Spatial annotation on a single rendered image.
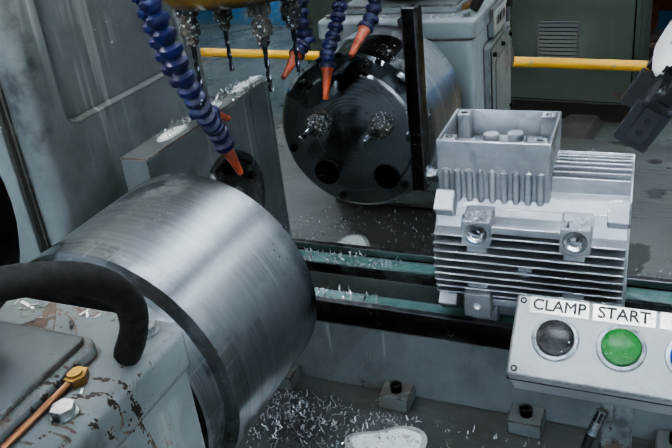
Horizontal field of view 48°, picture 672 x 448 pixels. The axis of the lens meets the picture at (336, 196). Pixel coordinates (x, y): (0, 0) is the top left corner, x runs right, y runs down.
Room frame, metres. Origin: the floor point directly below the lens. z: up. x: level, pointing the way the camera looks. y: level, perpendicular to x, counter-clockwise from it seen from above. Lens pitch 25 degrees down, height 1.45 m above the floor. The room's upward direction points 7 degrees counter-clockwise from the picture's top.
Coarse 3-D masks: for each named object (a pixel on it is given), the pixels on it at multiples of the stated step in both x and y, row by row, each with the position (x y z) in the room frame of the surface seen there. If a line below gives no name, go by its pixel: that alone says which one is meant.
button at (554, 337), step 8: (552, 320) 0.50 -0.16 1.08; (560, 320) 0.50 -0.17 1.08; (544, 328) 0.49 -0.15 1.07; (552, 328) 0.49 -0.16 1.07; (560, 328) 0.49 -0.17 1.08; (568, 328) 0.49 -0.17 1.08; (536, 336) 0.49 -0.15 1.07; (544, 336) 0.49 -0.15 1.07; (552, 336) 0.49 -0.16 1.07; (560, 336) 0.48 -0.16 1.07; (568, 336) 0.48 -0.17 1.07; (544, 344) 0.48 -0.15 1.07; (552, 344) 0.48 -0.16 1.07; (560, 344) 0.48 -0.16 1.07; (568, 344) 0.48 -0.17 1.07; (544, 352) 0.48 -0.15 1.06; (552, 352) 0.48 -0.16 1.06; (560, 352) 0.48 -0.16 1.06
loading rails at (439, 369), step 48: (336, 288) 0.90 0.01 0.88; (384, 288) 0.87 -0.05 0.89; (432, 288) 0.84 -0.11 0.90; (336, 336) 0.79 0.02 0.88; (384, 336) 0.76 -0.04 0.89; (432, 336) 0.74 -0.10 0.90; (480, 336) 0.71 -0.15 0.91; (288, 384) 0.79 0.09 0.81; (384, 384) 0.75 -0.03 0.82; (432, 384) 0.74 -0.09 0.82; (480, 384) 0.71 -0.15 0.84; (528, 432) 0.65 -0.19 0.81
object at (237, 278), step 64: (128, 192) 0.69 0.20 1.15; (192, 192) 0.65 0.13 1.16; (64, 256) 0.55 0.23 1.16; (128, 256) 0.54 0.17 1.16; (192, 256) 0.56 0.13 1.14; (256, 256) 0.60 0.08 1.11; (192, 320) 0.50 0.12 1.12; (256, 320) 0.55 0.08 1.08; (192, 384) 0.47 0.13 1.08; (256, 384) 0.52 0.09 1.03
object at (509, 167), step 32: (448, 128) 0.79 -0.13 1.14; (480, 128) 0.82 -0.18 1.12; (512, 128) 0.81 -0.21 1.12; (544, 128) 0.78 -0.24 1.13; (448, 160) 0.74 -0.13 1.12; (480, 160) 0.73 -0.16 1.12; (512, 160) 0.72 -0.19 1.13; (544, 160) 0.70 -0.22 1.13; (480, 192) 0.73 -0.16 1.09; (512, 192) 0.71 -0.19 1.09; (544, 192) 0.70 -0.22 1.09
